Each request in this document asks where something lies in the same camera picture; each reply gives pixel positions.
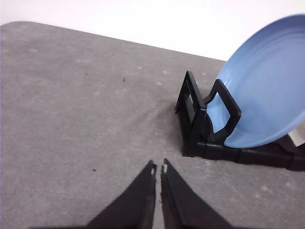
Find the blue plate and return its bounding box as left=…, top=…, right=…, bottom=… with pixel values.
left=206, top=14, right=305, bottom=148

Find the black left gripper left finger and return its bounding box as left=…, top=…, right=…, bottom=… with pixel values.
left=85, top=160, right=157, bottom=229

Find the black dish rack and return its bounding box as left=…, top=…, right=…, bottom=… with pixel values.
left=174, top=71, right=305, bottom=170

